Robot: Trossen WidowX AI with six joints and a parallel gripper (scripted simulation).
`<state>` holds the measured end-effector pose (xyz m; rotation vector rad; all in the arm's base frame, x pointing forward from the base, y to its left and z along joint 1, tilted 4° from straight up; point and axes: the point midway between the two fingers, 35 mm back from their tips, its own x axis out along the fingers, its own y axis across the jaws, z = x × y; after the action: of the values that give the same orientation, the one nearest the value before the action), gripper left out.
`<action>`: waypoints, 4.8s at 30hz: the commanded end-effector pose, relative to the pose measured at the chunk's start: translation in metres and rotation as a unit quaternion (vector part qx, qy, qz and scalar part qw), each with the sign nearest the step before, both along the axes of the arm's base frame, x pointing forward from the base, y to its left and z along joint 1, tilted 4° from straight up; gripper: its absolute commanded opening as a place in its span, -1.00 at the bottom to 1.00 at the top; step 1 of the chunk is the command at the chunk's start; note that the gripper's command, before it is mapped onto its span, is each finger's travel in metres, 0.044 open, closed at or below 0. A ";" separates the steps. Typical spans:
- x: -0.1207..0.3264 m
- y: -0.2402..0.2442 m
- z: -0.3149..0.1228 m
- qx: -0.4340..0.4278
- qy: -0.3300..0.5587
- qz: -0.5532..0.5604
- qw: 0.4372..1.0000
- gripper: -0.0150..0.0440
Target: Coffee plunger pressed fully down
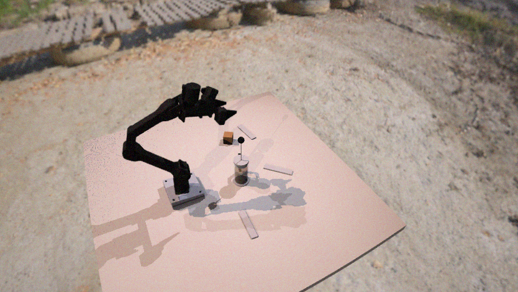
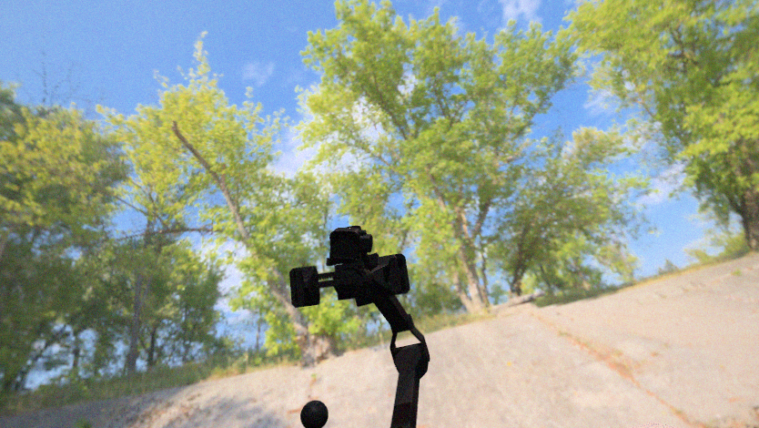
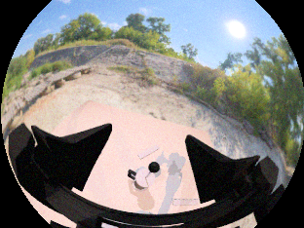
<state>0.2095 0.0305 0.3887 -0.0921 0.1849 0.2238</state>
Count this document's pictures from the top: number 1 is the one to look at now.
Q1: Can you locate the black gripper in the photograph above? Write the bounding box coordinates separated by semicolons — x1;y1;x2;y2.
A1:
197;99;237;125

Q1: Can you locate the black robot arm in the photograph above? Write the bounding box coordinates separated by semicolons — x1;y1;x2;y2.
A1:
122;82;219;195

